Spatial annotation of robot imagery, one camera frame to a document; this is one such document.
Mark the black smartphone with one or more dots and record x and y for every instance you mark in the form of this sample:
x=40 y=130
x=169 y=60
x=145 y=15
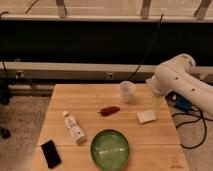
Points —
x=50 y=153

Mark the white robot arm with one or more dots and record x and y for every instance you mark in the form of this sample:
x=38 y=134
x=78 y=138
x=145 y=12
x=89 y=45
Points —
x=174 y=75

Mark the black object on floor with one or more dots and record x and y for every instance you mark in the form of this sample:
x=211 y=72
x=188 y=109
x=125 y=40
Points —
x=4 y=133

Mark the green ceramic bowl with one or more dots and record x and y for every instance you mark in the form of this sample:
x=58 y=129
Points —
x=110 y=150

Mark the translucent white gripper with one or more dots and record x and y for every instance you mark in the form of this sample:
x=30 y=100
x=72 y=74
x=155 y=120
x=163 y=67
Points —
x=156 y=100

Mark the white tube bottle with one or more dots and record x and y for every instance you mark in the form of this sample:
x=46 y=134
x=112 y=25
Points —
x=74 y=128

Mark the red dried chili pepper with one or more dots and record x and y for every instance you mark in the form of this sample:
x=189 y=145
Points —
x=109 y=111

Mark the blue box on floor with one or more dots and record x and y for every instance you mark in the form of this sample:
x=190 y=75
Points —
x=182 y=103

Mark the white sponge block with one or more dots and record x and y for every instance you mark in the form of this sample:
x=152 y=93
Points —
x=146 y=116

